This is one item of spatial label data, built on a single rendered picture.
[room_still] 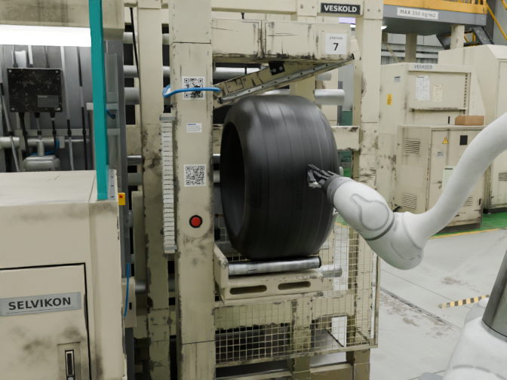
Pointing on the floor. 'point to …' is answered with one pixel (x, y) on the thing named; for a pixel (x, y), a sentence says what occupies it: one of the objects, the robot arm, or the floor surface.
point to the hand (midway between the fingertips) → (313, 171)
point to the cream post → (203, 154)
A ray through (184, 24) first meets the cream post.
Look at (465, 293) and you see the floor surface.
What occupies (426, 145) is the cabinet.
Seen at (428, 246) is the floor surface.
